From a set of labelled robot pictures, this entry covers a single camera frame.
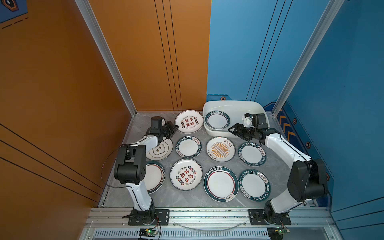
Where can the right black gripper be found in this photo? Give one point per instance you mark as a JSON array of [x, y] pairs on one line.
[[236, 132]]

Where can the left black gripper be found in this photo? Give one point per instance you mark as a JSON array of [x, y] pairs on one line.
[[172, 128]]

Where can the red character plate back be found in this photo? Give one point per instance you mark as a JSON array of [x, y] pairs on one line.
[[189, 121]]

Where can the red character plate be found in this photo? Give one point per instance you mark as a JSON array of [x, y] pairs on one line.
[[189, 121], [186, 174]]

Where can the green lettered rim plate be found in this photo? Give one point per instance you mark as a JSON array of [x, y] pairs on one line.
[[188, 147]]

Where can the orange sunburst plate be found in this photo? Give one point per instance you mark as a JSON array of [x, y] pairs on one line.
[[220, 149]]

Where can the white plastic bin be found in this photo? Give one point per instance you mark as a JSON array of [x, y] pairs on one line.
[[235, 110]]

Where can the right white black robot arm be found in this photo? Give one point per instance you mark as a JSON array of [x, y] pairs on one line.
[[307, 179]]

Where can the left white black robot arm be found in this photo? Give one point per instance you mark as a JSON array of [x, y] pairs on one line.
[[130, 168]]

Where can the cloud pattern white plate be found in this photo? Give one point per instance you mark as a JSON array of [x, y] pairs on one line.
[[162, 151]]

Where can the green lettered plate right middle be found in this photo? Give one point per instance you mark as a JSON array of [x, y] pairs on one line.
[[252, 154]]

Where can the red character plate front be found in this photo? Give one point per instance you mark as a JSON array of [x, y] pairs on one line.
[[186, 174]]

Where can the green red rim plate front-left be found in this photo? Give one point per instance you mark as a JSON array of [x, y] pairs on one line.
[[155, 176]]

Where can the green lettered plate front right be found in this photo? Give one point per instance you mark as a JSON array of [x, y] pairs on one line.
[[254, 185]]

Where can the large green rim plate front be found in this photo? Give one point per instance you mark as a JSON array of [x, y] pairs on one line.
[[221, 184]]

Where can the left green circuit board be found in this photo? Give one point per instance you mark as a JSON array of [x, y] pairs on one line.
[[148, 234]]

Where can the right circuit board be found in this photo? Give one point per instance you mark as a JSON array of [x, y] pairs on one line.
[[277, 234]]

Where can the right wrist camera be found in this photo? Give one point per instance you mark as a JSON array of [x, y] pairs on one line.
[[248, 120]]

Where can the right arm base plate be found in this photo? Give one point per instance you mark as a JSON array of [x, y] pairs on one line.
[[261, 217]]

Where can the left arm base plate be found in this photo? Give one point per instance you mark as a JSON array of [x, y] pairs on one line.
[[163, 215]]

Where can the aluminium front rail frame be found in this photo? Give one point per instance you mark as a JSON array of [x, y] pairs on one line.
[[222, 223]]

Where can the left aluminium corner post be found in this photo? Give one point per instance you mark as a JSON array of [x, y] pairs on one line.
[[101, 42]]

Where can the aluminium corner post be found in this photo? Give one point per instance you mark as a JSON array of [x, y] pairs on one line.
[[315, 39], [101, 42]]

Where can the right aluminium corner post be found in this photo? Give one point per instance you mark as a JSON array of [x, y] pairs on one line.
[[315, 39]]

